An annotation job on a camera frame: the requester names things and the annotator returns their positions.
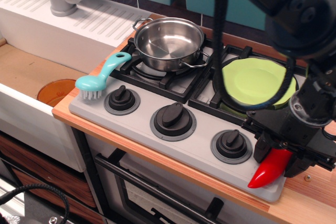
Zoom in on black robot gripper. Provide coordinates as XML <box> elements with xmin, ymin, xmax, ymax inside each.
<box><xmin>242</xmin><ymin>108</ymin><xmax>335</xmax><ymax>178</ymax></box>

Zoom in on red toy chili pepper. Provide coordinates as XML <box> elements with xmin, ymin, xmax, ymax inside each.
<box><xmin>248</xmin><ymin>148</ymin><xmax>292</xmax><ymax>189</ymax></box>

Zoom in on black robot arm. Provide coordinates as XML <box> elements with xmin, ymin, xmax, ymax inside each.
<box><xmin>244</xmin><ymin>0</ymin><xmax>335</xmax><ymax>178</ymax></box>

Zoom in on black right stove knob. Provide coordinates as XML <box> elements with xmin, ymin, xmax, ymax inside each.
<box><xmin>211</xmin><ymin>130</ymin><xmax>253</xmax><ymax>165</ymax></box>

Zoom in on black stove knob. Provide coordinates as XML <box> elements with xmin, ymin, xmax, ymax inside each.
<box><xmin>211</xmin><ymin>130</ymin><xmax>253</xmax><ymax>165</ymax></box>
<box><xmin>150</xmin><ymin>102</ymin><xmax>197</xmax><ymax>142</ymax></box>
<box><xmin>104</xmin><ymin>85</ymin><xmax>141</xmax><ymax>116</ymax></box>

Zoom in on light green plastic plate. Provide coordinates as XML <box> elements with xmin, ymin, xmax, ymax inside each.
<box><xmin>222</xmin><ymin>57</ymin><xmax>286</xmax><ymax>106</ymax></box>

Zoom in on grey toy stove top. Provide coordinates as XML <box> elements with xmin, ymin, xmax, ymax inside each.
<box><xmin>69</xmin><ymin>39</ymin><xmax>286</xmax><ymax>202</ymax></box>

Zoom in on black middle stove knob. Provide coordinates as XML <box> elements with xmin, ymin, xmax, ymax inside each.
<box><xmin>150</xmin><ymin>102</ymin><xmax>197</xmax><ymax>142</ymax></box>

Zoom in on stainless steel pot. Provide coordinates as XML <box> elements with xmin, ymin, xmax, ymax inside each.
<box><xmin>133</xmin><ymin>17</ymin><xmax>210</xmax><ymax>72</ymax></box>

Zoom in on black left stove knob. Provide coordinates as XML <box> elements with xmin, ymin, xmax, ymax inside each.
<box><xmin>104</xmin><ymin>85</ymin><xmax>141</xmax><ymax>116</ymax></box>

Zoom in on teal dish brush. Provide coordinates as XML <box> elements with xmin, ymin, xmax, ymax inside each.
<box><xmin>75</xmin><ymin>52</ymin><xmax>132</xmax><ymax>100</ymax></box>

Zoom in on wooden countertop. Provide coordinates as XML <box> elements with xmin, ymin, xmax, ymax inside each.
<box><xmin>51</xmin><ymin>13</ymin><xmax>336</xmax><ymax>224</ymax></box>

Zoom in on black right burner grate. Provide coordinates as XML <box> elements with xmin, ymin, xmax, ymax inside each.
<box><xmin>187</xmin><ymin>44</ymin><xmax>308</xmax><ymax>130</ymax></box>

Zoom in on black burner grate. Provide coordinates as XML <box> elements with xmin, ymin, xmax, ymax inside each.
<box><xmin>110</xmin><ymin>37</ymin><xmax>213</xmax><ymax>103</ymax></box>
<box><xmin>187</xmin><ymin>44</ymin><xmax>308</xmax><ymax>130</ymax></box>

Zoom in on black left burner grate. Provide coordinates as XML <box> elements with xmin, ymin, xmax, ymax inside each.
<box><xmin>110</xmin><ymin>37</ymin><xmax>213</xmax><ymax>103</ymax></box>

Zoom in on orange sink drain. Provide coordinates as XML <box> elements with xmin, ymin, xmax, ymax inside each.
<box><xmin>37</xmin><ymin>79</ymin><xmax>76</xmax><ymax>107</ymax></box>

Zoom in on wooden drawer fronts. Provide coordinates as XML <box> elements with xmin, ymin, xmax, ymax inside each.
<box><xmin>1</xmin><ymin>133</ymin><xmax>104</xmax><ymax>223</ymax></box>

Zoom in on white toy sink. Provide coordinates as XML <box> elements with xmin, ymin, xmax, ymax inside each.
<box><xmin>1</xmin><ymin>0</ymin><xmax>150</xmax><ymax>172</ymax></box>

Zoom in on oven door with black handle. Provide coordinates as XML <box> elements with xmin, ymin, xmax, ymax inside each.
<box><xmin>93</xmin><ymin>149</ymin><xmax>238</xmax><ymax>223</ymax></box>

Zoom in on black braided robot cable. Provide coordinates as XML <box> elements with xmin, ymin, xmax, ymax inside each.
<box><xmin>211</xmin><ymin>0</ymin><xmax>295</xmax><ymax>112</ymax></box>

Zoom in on teal wall cabinet right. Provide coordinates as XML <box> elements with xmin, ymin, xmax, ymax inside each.
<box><xmin>186</xmin><ymin>0</ymin><xmax>265</xmax><ymax>30</ymax></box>

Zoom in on black braided foreground cable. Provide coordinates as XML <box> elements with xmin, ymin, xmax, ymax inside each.
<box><xmin>0</xmin><ymin>183</ymin><xmax>70</xmax><ymax>224</ymax></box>

